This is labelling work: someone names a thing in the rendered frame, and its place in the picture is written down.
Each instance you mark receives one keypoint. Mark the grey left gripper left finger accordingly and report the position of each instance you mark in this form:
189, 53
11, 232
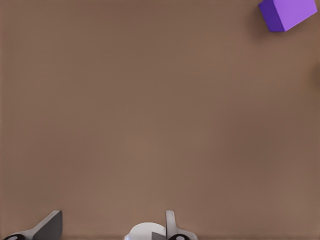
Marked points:
47, 226

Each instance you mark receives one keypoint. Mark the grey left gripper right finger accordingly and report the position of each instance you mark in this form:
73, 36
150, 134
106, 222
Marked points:
170, 225

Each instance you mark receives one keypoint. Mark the purple wooden cube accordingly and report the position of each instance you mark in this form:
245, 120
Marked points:
287, 13

